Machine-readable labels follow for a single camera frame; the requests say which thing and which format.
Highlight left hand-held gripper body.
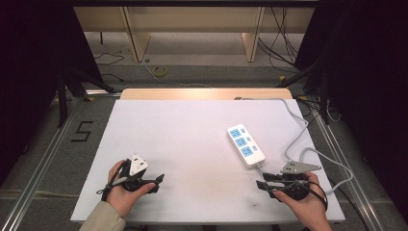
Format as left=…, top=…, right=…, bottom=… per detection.
left=118, top=153, right=150, bottom=193

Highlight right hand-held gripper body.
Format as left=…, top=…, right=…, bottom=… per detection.
left=279, top=160, right=312, bottom=202

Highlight white power strip blue sockets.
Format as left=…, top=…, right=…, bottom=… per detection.
left=226, top=123, right=267, bottom=169

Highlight person's left hand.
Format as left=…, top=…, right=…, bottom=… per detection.
left=105, top=159, right=157, bottom=218

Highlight person's right hand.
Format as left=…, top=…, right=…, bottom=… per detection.
left=271, top=171, right=328, bottom=222

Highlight white foam board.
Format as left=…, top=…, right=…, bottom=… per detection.
left=69, top=98, right=346, bottom=225

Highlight black metal stand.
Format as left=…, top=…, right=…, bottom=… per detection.
left=276, top=61, right=332, bottom=125

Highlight yellow tape roll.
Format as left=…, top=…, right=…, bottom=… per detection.
left=151, top=64, right=168, bottom=78

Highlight black tripod stand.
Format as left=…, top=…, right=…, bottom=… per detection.
left=56, top=66, right=118, bottom=128

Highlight black wrist strap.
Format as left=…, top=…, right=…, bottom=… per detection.
left=296, top=179, right=329, bottom=212
left=95, top=159, right=132, bottom=202

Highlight white power strip cable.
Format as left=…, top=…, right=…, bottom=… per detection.
left=235, top=95, right=355, bottom=195

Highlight metal floor rail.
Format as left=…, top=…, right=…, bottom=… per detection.
left=0, top=95, right=82, bottom=231
left=307, top=105, right=387, bottom=231

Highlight pale floor cable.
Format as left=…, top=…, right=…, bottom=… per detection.
left=143, top=62, right=214, bottom=89

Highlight thin black floor cable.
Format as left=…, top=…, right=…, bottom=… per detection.
left=93, top=51, right=126, bottom=83

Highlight bundle of black cables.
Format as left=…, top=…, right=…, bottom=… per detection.
left=257, top=6, right=301, bottom=69

